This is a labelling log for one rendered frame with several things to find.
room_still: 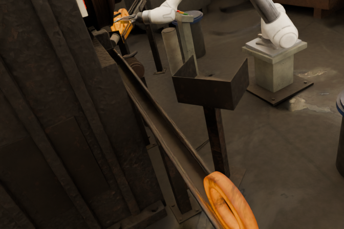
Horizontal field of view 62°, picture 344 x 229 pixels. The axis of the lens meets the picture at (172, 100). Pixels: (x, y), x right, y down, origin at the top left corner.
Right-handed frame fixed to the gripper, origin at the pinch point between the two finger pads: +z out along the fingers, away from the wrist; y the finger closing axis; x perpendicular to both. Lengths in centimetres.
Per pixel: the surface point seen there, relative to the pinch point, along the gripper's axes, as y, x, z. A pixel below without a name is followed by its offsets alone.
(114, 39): -14.7, -7.5, -2.1
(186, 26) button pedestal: 44, -25, -41
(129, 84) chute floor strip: -70, -10, -29
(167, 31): 31.8, -23.0, -26.9
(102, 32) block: -33.0, 4.0, -4.2
